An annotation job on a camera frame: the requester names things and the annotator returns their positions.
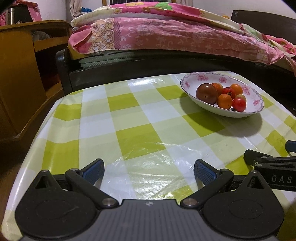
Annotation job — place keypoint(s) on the orange kumquat right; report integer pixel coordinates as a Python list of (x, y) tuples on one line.
[(237, 89)]

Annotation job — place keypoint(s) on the white floral ceramic plate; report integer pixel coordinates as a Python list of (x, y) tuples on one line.
[(190, 82)]

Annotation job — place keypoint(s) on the steel thermos flask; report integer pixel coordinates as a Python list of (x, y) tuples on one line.
[(10, 16)]

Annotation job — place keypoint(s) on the red cherry tomato front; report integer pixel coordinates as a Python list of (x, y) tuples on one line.
[(239, 104)]

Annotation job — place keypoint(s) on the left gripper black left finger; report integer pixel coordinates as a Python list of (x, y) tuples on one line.
[(83, 181)]

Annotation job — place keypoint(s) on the green white checkered tablecloth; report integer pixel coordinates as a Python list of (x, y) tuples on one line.
[(149, 133)]

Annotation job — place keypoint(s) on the red cherry tomato middle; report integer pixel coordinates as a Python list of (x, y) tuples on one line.
[(229, 91)]

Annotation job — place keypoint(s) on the pink floral quilt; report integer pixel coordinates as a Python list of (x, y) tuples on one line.
[(168, 26)]

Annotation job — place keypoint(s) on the brown wooden cabinet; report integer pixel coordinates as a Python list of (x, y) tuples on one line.
[(29, 78)]

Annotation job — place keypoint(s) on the orange kumquat back left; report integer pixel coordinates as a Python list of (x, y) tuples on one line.
[(219, 88)]

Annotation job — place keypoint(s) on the orange kumquat front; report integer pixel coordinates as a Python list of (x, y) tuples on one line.
[(224, 101)]

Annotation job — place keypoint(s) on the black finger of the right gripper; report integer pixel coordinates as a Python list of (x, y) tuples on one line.
[(252, 157), (290, 146)]

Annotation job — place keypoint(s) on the large dark red tomato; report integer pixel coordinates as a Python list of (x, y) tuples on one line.
[(207, 93)]

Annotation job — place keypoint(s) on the orange kumquat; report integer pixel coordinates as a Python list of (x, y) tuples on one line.
[(237, 89), (219, 88), (224, 101)]

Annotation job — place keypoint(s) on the dark sofa frame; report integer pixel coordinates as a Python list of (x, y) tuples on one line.
[(276, 81)]

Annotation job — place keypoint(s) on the beige longan front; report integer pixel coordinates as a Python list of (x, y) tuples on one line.
[(241, 96)]

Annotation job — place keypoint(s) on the dark wooden headboard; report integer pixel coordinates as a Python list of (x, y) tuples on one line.
[(267, 23)]

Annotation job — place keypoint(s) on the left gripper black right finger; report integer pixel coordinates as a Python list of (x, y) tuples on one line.
[(214, 181)]

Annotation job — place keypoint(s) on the red cherry tomato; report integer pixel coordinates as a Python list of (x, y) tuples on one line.
[(229, 91), (239, 104)]

